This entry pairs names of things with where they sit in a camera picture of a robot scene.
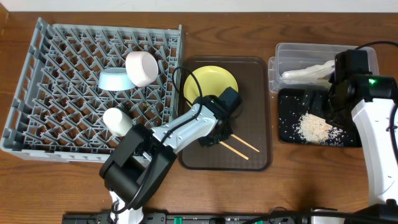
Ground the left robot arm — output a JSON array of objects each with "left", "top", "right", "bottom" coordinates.
[{"left": 99, "top": 87, "right": 242, "bottom": 223}]

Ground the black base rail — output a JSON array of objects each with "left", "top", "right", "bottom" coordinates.
[{"left": 61, "top": 211, "right": 312, "bottom": 224}]

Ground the yellow plate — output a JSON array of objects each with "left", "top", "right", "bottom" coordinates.
[{"left": 183, "top": 65, "right": 238, "bottom": 104}]

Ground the black waste tray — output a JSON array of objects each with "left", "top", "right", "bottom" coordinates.
[{"left": 278, "top": 88, "right": 361, "bottom": 147}]

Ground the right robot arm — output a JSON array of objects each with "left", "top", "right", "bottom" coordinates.
[{"left": 302, "top": 49, "right": 397, "bottom": 223}]

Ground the dark brown serving tray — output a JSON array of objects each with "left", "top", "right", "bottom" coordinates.
[{"left": 178, "top": 56, "right": 272, "bottom": 171}]

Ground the clear plastic bin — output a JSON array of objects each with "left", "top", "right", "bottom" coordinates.
[{"left": 267, "top": 42, "right": 380, "bottom": 93}]

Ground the white cup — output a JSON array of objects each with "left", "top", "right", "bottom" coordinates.
[{"left": 103, "top": 108, "right": 133, "bottom": 137}]

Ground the white bowl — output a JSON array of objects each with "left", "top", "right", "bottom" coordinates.
[{"left": 126, "top": 51, "right": 159, "bottom": 88}]

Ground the rice food waste pile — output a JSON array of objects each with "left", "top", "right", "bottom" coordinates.
[{"left": 294, "top": 113, "right": 344, "bottom": 145}]

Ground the wooden chopstick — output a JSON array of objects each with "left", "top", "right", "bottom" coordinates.
[
  {"left": 231, "top": 134, "right": 260, "bottom": 152},
  {"left": 220, "top": 141, "right": 249, "bottom": 160}
]

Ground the grey dishwasher rack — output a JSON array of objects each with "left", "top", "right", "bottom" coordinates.
[{"left": 1, "top": 19, "right": 184, "bottom": 163}]

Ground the light blue bowl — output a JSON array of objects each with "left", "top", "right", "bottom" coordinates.
[{"left": 98, "top": 67, "right": 135, "bottom": 91}]

